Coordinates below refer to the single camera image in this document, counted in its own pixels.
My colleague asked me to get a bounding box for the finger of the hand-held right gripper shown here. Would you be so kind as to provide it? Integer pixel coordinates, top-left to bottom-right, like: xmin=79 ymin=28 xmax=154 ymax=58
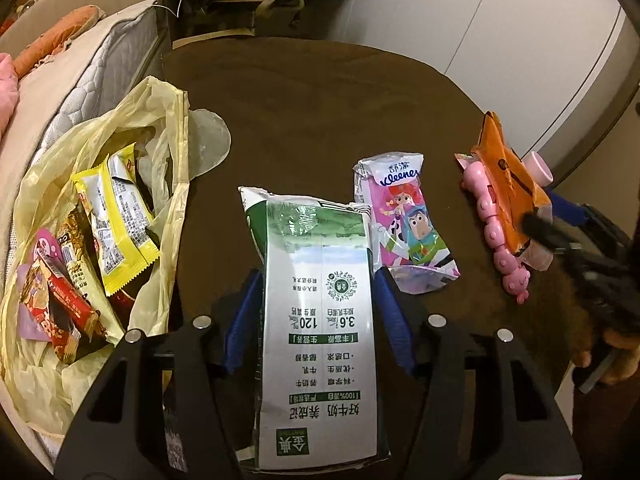
xmin=522 ymin=211 xmax=585 ymax=261
xmin=547 ymin=189 xmax=629 ymax=247

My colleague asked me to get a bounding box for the pink snack wrapper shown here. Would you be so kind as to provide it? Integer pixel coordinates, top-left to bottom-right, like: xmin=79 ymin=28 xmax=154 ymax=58
xmin=16 ymin=228 xmax=69 ymax=342

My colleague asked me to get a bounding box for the pink cap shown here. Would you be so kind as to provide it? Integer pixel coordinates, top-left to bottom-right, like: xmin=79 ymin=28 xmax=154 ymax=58
xmin=524 ymin=151 xmax=555 ymax=187

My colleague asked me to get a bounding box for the white green milk carton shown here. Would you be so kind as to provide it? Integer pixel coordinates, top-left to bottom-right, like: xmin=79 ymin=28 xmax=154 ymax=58
xmin=237 ymin=186 xmax=394 ymax=473

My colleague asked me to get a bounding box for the pink caterpillar toy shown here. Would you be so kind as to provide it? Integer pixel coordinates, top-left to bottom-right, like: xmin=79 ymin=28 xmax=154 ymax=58
xmin=454 ymin=153 xmax=535 ymax=307

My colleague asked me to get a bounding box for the yellow plastic bag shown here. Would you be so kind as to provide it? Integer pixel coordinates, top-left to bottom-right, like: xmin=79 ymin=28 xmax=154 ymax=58
xmin=0 ymin=76 xmax=192 ymax=443

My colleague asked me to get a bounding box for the red snack wrapper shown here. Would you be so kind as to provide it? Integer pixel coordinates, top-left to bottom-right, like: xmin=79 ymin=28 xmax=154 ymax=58
xmin=33 ymin=249 xmax=111 ymax=364

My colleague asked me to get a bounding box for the person's right hand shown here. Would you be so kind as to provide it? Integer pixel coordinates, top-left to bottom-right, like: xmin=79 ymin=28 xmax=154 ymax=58
xmin=572 ymin=329 xmax=640 ymax=387

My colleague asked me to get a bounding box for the gold snack wrapper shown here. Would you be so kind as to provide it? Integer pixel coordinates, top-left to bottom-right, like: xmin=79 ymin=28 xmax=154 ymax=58
xmin=55 ymin=204 xmax=104 ymax=322

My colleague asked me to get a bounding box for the yellow snack wrapper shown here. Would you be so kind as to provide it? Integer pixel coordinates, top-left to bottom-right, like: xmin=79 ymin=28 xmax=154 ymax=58
xmin=71 ymin=143 xmax=160 ymax=297

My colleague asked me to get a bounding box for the orange plastic wrapper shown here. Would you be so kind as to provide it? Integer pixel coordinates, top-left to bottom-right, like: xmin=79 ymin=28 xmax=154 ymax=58
xmin=470 ymin=111 xmax=556 ymax=269

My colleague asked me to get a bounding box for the cartoon print tissue packet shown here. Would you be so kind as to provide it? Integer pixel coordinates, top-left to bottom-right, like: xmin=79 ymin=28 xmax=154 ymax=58
xmin=353 ymin=152 xmax=461 ymax=295

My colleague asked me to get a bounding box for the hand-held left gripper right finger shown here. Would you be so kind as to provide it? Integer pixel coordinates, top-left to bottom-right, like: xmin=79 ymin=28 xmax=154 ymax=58
xmin=374 ymin=266 xmax=583 ymax=480

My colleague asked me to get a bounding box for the translucent plastic piece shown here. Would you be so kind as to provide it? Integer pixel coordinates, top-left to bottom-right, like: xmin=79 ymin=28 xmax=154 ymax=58
xmin=186 ymin=107 xmax=232 ymax=179

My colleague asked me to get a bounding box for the orange pillow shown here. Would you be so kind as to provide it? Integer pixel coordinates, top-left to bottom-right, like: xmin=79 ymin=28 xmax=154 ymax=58
xmin=12 ymin=5 xmax=107 ymax=77

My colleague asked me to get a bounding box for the pink quilt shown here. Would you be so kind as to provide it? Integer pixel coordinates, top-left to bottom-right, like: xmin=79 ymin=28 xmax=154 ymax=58
xmin=0 ymin=52 xmax=22 ymax=135

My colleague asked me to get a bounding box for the white quilted mattress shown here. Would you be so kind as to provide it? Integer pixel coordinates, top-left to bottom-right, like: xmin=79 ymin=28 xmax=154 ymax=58
xmin=37 ymin=0 xmax=162 ymax=147
xmin=0 ymin=0 xmax=152 ymax=243

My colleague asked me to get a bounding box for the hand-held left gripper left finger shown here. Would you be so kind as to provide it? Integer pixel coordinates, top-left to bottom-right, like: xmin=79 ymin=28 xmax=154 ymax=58
xmin=54 ymin=267 xmax=266 ymax=480

